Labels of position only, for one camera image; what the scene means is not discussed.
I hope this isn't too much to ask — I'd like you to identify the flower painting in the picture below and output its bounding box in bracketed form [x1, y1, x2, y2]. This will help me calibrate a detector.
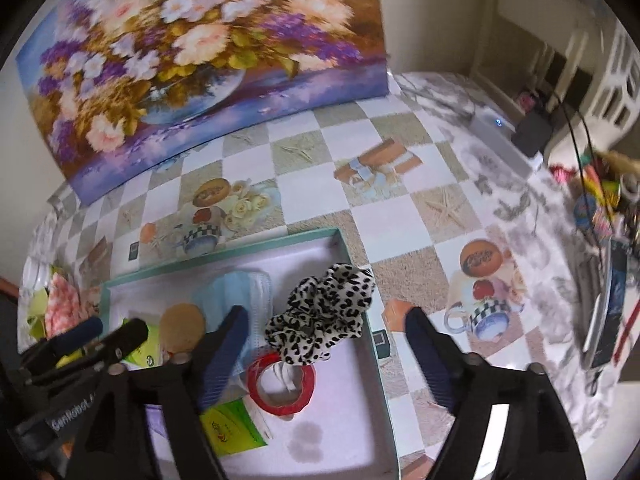
[15, 0, 390, 206]

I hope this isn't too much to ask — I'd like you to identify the yellow-green packet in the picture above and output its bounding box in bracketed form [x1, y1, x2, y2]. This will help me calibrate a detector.
[27, 290, 51, 339]
[122, 317, 166, 369]

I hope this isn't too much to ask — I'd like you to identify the leopard print scrunchie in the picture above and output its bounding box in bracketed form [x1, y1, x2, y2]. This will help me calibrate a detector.
[264, 262, 377, 365]

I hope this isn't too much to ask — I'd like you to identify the beige round puff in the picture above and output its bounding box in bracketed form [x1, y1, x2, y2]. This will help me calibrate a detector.
[159, 303, 207, 356]

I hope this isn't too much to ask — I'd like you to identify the pile of colourful trinkets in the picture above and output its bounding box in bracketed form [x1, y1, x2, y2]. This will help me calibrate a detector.
[550, 152, 640, 247]

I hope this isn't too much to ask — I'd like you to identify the black power adapter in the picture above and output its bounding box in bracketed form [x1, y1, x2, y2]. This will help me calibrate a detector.
[515, 107, 556, 157]

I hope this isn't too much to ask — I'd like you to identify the green packet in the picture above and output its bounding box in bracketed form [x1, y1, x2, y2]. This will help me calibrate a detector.
[200, 400, 269, 457]

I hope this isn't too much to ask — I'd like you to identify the white power strip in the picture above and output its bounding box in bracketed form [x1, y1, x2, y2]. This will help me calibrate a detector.
[470, 112, 543, 171]

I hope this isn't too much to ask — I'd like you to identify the red pen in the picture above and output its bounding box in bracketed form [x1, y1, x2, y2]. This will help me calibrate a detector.
[612, 300, 640, 364]

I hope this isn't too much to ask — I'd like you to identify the checkered printed tablecloth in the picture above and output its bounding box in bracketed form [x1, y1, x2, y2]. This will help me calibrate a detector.
[17, 72, 640, 480]

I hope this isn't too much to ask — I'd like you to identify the blue face mask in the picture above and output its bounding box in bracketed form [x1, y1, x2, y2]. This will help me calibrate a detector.
[192, 270, 274, 396]

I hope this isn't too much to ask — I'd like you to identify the black cable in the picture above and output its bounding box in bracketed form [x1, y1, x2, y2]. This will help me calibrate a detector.
[552, 92, 617, 242]

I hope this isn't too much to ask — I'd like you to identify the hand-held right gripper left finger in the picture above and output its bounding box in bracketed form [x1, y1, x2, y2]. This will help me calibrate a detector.
[65, 305, 251, 480]

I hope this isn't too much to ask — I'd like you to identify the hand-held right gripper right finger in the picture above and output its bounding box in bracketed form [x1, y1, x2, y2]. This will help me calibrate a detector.
[404, 306, 588, 480]

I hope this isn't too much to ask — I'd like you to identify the dark device with white edge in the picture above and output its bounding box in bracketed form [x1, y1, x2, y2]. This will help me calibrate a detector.
[580, 237, 634, 371]

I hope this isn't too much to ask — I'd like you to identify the red ring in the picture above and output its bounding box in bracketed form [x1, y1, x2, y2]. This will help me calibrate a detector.
[247, 351, 317, 417]

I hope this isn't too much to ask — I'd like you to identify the clear plastic wrap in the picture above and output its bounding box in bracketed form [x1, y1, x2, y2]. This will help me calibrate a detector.
[22, 252, 68, 291]

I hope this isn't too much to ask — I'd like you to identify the white box with teal rim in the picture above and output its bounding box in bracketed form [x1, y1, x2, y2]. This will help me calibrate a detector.
[100, 227, 401, 480]

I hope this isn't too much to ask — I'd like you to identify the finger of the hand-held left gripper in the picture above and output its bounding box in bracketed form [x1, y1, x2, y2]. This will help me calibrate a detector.
[22, 319, 151, 386]
[20, 316, 105, 361]

